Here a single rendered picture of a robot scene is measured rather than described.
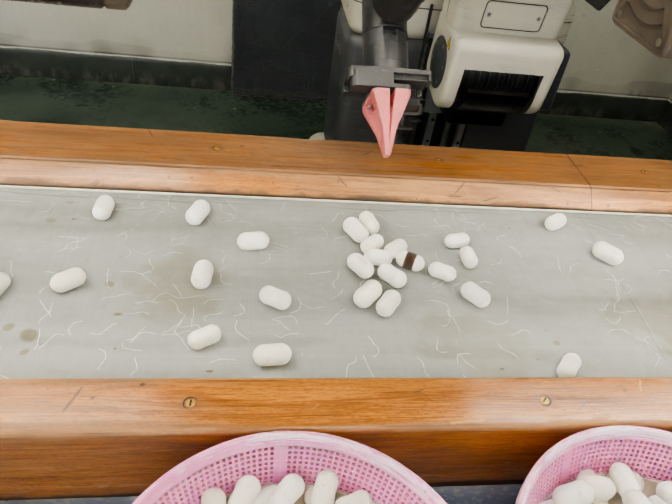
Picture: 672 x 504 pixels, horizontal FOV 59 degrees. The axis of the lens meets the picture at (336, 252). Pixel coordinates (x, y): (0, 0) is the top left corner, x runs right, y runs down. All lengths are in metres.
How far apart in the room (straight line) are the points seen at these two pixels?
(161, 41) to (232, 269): 2.14
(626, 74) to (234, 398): 2.87
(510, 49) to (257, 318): 0.82
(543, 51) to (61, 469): 1.07
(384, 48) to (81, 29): 2.13
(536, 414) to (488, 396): 0.04
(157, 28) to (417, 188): 2.05
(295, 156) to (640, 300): 0.45
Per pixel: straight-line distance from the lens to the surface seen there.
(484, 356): 0.61
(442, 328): 0.62
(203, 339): 0.56
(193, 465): 0.47
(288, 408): 0.50
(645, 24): 0.50
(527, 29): 1.28
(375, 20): 0.78
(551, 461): 0.53
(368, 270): 0.64
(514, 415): 0.54
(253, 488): 0.49
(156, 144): 0.81
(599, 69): 3.13
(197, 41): 2.71
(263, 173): 0.76
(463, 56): 1.22
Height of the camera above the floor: 1.17
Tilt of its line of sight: 39 degrees down
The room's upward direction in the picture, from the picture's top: 9 degrees clockwise
